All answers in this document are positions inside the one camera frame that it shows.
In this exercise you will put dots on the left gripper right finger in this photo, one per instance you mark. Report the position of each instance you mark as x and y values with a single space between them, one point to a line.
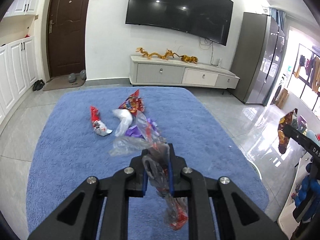
177 185

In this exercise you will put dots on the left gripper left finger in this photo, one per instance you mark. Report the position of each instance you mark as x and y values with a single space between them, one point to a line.
139 179

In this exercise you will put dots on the clear red snack wrapper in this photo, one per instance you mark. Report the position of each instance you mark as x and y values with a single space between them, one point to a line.
143 134

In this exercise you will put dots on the dark orange snack bag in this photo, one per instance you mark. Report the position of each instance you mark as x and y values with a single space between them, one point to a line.
289 120

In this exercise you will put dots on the cardboard box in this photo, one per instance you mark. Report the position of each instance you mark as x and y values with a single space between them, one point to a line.
282 98

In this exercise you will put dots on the white plastic bag scrap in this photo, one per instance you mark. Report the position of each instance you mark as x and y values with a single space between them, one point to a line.
125 118

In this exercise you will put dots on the red white snack packet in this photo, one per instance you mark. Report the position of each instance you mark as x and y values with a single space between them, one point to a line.
99 127

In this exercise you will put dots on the red orange snack bag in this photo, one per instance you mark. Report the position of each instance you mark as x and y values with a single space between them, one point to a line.
133 103

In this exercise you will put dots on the hanging clothes on rack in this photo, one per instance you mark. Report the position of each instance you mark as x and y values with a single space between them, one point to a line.
311 67

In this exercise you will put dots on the white side table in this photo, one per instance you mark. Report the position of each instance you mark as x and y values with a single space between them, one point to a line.
286 221

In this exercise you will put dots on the white low TV cabinet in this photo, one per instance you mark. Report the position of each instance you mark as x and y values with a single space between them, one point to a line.
159 72

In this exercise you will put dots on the grey double-door refrigerator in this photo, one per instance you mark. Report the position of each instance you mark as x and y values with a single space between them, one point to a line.
257 58

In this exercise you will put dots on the golden tiger figurine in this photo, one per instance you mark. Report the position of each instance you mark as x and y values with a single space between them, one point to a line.
189 59

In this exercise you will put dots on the golden dragon figurine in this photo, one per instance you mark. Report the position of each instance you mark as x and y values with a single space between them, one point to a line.
166 56

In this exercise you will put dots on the grey slipper pair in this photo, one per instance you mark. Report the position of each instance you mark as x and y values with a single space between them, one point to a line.
72 78

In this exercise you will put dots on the brown door mat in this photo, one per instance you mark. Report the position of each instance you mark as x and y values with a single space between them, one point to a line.
62 83

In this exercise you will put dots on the black shoes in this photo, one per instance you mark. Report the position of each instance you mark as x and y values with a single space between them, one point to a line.
38 85

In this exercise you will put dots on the white tall cupboard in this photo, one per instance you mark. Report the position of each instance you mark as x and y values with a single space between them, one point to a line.
18 64

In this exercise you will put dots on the dark brown entrance door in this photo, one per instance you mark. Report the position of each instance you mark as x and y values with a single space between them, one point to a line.
66 36

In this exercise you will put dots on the large black wall television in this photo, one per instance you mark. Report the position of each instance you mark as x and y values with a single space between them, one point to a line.
210 19

